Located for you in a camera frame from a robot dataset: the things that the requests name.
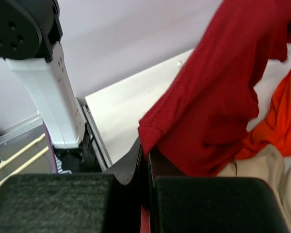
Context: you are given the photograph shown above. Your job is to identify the dark red t shirt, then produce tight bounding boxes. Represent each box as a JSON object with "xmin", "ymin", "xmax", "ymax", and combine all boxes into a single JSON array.
[{"xmin": 138, "ymin": 0, "xmax": 291, "ymax": 176}]

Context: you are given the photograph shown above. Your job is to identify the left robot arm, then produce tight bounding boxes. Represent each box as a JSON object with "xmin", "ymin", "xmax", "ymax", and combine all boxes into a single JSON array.
[{"xmin": 0, "ymin": 0, "xmax": 101, "ymax": 173}]

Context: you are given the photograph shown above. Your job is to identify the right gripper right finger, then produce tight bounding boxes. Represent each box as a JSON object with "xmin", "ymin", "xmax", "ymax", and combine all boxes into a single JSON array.
[{"xmin": 147, "ymin": 150, "xmax": 289, "ymax": 233}]

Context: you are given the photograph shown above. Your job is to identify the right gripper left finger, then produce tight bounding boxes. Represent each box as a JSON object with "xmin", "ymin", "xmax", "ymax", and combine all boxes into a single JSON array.
[{"xmin": 0, "ymin": 140, "xmax": 142, "ymax": 233}]

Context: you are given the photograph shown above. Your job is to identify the orange t shirt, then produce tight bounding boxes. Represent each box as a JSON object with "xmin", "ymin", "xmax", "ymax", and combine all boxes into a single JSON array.
[{"xmin": 235, "ymin": 70, "xmax": 291, "ymax": 160}]

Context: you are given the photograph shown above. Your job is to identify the beige t shirt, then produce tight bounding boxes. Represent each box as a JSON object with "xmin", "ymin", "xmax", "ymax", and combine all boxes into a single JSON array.
[{"xmin": 218, "ymin": 144, "xmax": 291, "ymax": 232}]

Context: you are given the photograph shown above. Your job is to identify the wooden hanger left floor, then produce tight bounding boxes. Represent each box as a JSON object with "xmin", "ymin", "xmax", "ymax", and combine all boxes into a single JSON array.
[{"xmin": 0, "ymin": 133, "xmax": 49, "ymax": 187}]

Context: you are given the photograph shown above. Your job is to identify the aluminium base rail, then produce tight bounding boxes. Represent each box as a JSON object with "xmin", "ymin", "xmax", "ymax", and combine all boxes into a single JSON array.
[{"xmin": 82, "ymin": 105, "xmax": 113, "ymax": 171}]

